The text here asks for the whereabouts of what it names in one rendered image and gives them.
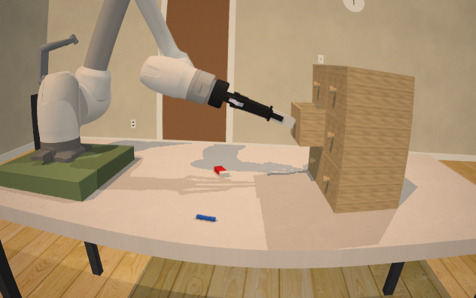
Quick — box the small wooden chest of drawers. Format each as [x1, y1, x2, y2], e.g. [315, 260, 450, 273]
[308, 64, 415, 214]

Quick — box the blue cylinder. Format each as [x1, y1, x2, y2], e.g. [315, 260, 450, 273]
[196, 214, 216, 222]

